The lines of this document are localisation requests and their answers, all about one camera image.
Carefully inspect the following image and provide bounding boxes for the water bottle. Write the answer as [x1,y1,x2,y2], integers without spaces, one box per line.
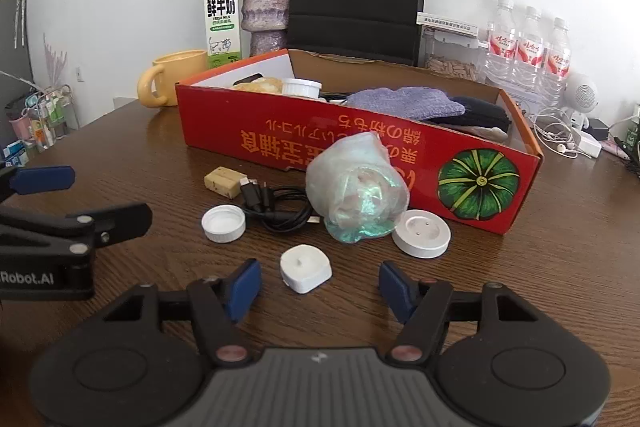
[485,0,518,83]
[512,6,544,92]
[538,17,572,107]

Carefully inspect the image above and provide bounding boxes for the left water bottle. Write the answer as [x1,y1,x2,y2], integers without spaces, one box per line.
[485,0,518,83]

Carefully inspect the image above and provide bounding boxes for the wire storage rack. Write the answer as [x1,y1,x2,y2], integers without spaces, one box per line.
[1,72,80,166]

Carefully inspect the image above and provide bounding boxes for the white milk carton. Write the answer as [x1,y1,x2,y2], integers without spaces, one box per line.
[204,0,242,68]

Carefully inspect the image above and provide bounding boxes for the middle water bottle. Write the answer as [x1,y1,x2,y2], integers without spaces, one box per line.
[512,6,544,92]

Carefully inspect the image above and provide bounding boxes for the navy blue zip pouch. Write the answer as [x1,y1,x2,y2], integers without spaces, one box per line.
[430,96,511,132]

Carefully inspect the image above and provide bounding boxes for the red cardboard pumpkin box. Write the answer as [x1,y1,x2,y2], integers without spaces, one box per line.
[176,50,544,234]

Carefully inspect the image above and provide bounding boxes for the purple burlap drawstring pouch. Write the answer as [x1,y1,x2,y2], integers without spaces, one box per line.
[345,87,465,121]

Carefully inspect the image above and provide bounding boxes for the purple textured vase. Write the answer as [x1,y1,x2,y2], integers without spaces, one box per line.
[241,0,290,56]

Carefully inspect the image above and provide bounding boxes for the flat white box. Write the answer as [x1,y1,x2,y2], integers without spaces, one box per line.
[416,12,478,38]

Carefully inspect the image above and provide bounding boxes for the right water bottle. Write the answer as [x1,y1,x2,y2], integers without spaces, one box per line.
[538,17,572,107]

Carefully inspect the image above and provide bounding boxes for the large white bottle cap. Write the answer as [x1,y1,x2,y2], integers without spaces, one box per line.
[281,78,322,100]

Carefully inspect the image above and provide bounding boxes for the yellow soap bar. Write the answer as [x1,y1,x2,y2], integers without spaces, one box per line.
[204,167,246,199]

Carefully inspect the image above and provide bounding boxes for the white earphones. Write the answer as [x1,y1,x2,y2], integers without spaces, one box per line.
[533,107,582,159]

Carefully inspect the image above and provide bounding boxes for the clear seed container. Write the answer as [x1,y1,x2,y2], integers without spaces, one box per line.
[421,28,488,81]

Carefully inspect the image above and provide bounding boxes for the white cloth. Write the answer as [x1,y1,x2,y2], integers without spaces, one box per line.
[469,127,509,143]

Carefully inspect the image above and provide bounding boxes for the yellow ceramic mug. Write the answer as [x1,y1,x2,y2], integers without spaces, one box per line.
[137,50,207,108]

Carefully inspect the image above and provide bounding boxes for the sheep plush toy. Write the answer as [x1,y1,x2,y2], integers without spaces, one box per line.
[232,77,283,94]

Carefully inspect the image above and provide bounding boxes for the white round plug puck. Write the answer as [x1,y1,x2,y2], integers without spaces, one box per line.
[392,209,451,259]

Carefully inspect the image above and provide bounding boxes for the iridescent green plastic bag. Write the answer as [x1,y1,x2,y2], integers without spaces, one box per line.
[306,131,410,244]

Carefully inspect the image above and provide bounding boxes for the small white bottle cap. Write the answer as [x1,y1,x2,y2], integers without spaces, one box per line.
[201,205,246,244]

